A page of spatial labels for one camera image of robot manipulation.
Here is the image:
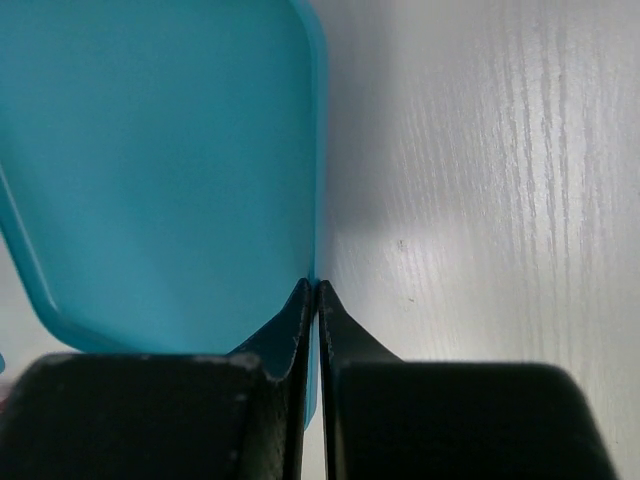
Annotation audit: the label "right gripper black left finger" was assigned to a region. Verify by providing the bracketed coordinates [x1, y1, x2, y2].
[1, 279, 313, 479]

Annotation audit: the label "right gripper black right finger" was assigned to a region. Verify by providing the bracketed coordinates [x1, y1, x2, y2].
[317, 281, 616, 479]

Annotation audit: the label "teal tin lid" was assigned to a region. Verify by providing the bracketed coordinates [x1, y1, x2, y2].
[0, 0, 329, 426]

